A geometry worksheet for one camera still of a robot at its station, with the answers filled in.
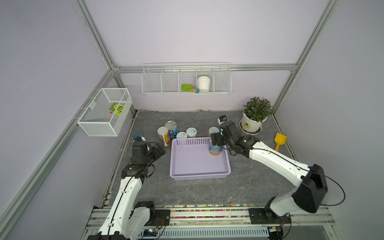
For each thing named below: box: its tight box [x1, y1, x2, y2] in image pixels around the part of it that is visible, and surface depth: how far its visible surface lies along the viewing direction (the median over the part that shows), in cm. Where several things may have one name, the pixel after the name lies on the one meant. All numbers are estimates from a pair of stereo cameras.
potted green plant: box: [239, 96, 273, 136], surface depth 99 cm
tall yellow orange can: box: [157, 126, 170, 147], surface depth 95 cm
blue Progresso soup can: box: [165, 120, 179, 140], surface depth 101 cm
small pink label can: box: [176, 131, 188, 139], surface depth 101 cm
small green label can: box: [185, 126, 198, 138], surface depth 104 cm
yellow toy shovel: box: [274, 132, 288, 152], surface depth 105 cm
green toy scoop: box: [181, 84, 200, 94], surface depth 101 cm
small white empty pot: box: [197, 75, 211, 93], surface depth 95 cm
